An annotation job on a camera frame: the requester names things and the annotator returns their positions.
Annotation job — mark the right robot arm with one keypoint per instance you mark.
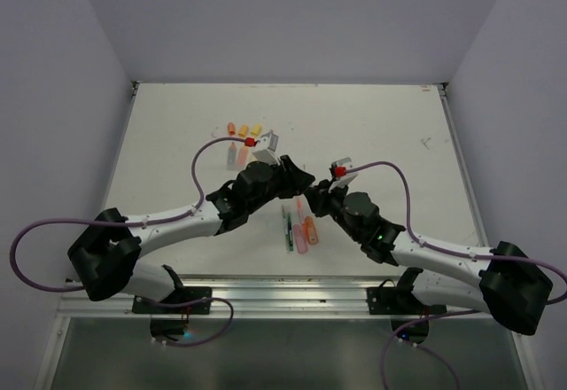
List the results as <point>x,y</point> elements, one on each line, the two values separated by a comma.
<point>500,281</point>

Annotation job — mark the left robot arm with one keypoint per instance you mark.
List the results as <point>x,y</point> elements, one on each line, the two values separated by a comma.
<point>107,256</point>

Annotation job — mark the pink highlighter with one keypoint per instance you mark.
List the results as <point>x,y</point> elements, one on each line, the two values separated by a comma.
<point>299,239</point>

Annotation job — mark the orange highlighter marker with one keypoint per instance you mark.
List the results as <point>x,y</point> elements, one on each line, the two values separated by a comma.
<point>242,156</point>

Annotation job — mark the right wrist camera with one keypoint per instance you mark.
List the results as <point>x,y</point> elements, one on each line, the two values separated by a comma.
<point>342,173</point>

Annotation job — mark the orange marker cap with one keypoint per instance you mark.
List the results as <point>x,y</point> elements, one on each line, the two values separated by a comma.
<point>243,131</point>

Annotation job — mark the green clear pen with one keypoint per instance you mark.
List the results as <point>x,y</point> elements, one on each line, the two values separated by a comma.
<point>289,232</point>

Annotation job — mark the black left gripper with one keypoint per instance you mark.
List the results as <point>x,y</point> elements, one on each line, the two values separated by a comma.
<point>295,180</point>

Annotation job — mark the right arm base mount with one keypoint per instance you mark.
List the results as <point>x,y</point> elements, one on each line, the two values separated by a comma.
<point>398,300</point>

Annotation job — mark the thin orange pen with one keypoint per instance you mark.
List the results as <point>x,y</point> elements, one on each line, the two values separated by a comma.
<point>299,209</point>

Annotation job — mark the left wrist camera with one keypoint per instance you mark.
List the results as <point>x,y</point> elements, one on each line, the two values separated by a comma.
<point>265,148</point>

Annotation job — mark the yellow marker cap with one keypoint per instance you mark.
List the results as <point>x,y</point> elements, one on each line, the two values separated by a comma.
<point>256,130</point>

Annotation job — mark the white marker with peach tip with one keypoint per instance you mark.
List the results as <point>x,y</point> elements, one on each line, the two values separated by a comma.
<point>231,156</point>

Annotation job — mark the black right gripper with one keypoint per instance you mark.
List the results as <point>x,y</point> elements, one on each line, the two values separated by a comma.
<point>318,197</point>

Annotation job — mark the peach marker cap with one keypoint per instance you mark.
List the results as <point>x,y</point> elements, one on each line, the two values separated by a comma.
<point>232,129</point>

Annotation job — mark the orange clear highlighter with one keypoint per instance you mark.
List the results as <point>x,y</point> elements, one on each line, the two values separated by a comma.
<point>310,230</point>

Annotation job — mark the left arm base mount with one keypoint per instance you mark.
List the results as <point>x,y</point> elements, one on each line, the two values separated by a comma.
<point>183,301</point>

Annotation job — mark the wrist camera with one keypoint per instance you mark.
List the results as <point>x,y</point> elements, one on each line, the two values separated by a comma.
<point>342,173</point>
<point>265,148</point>

